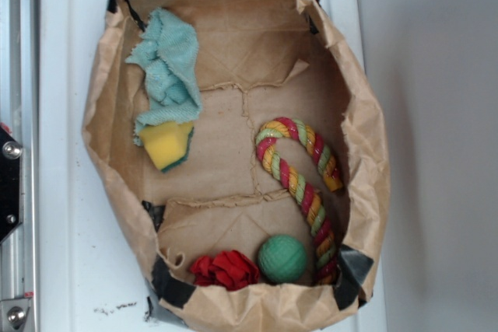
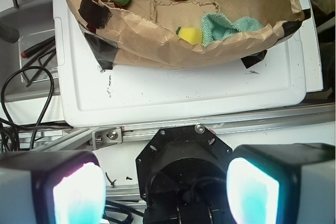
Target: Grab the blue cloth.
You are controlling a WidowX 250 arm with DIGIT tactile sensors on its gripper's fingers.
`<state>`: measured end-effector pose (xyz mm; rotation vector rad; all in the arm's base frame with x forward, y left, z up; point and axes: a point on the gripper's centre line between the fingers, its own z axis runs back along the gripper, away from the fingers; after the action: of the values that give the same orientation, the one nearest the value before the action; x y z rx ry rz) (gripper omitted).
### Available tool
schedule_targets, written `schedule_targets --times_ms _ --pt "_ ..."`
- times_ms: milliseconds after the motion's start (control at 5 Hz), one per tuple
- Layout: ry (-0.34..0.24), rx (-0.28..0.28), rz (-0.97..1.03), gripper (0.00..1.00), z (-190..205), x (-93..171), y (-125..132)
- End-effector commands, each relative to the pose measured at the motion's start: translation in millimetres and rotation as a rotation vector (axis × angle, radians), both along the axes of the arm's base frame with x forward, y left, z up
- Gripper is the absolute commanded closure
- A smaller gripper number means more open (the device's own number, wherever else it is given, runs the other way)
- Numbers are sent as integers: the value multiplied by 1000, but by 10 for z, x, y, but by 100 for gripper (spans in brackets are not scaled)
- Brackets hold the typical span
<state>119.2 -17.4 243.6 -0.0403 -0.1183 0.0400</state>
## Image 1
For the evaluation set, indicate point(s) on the multicolour twisted rope toy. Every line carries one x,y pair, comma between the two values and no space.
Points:
302,186

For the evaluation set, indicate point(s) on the white plastic tray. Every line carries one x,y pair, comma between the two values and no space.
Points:
89,279

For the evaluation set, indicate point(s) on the green rubber ball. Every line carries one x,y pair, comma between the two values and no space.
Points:
282,259

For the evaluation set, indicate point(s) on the light blue terry cloth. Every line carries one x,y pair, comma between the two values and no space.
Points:
167,54

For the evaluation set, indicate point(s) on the yellow and green sponge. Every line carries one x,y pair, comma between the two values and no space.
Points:
167,144

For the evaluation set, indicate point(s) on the crumpled red cloth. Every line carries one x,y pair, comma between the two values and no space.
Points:
230,269

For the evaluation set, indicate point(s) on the brown paper bag liner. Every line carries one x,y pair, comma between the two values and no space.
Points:
257,60

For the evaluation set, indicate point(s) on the aluminium frame rail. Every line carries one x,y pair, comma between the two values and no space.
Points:
19,109

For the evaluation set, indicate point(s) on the black metal bracket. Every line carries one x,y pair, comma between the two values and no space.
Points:
11,188

